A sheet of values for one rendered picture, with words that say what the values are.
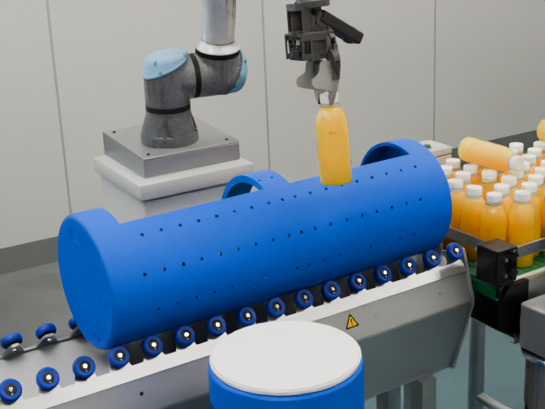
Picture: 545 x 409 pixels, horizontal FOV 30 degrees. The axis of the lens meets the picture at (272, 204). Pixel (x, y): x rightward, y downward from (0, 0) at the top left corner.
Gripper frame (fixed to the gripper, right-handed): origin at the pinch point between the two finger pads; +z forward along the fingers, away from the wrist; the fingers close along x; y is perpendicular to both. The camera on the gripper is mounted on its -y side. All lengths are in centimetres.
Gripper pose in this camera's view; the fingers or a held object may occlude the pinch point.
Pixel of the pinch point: (328, 97)
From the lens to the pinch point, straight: 211.5
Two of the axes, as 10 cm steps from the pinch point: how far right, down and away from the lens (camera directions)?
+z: 0.8, 9.7, 2.2
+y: -8.7, 1.8, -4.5
